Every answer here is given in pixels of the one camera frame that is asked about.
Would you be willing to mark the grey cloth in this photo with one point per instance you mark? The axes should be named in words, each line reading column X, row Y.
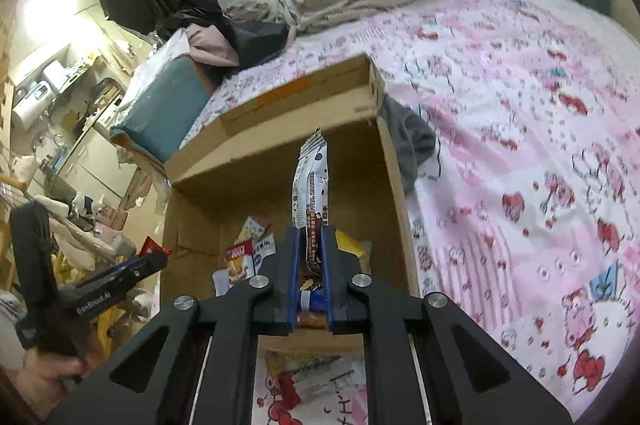
column 410, row 140

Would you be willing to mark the white cartoon snack packet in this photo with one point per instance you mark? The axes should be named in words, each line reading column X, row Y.
column 221, row 281

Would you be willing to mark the small white snack packet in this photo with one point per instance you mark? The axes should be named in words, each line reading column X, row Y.
column 263, row 251

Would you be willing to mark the red and white snack packet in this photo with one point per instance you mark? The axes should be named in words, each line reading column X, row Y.
column 239, row 262

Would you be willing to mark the pink cloth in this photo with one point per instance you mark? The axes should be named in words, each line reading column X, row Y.
column 210, row 47

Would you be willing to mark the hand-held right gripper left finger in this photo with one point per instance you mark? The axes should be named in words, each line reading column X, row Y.
column 295, row 277

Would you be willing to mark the cardboard box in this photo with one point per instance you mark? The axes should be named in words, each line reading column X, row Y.
column 350, row 185

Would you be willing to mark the brown and white snack packet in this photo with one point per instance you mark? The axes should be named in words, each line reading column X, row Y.
column 310, row 185

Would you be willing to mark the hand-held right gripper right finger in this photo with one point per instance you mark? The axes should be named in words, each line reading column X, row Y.
column 327, row 277

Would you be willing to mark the clear plastic snack packet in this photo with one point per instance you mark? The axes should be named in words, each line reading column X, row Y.
column 310, row 372

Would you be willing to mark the pink printed bedsheet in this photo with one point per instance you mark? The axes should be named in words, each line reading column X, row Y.
column 500, row 115

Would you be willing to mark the beige cabinet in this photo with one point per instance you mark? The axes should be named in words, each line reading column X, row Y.
column 97, row 162

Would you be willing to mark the yellow cartoon snack packet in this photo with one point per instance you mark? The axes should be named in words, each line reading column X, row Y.
column 254, row 230

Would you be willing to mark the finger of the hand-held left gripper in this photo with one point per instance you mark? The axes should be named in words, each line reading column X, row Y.
column 142, row 267

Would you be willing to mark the person's left hand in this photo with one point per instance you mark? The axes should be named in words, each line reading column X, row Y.
column 45, row 375

